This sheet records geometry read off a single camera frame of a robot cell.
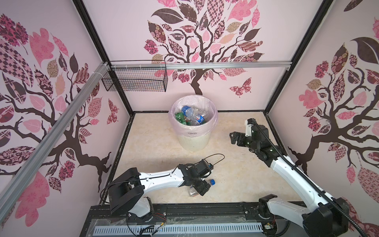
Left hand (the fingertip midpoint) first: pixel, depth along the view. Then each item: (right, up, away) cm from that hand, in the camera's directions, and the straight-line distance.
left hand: (201, 186), depth 80 cm
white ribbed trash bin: (-4, +21, +24) cm, 32 cm away
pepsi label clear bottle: (-1, +38, +5) cm, 38 cm away
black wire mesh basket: (-42, +67, +15) cm, 80 cm away
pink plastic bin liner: (-4, +50, +12) cm, 51 cm away
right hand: (+20, +30, 0) cm, 36 cm away
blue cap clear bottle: (-5, -1, -5) cm, 7 cm away
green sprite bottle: (-12, +39, +5) cm, 41 cm away
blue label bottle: (-7, +42, +6) cm, 43 cm away
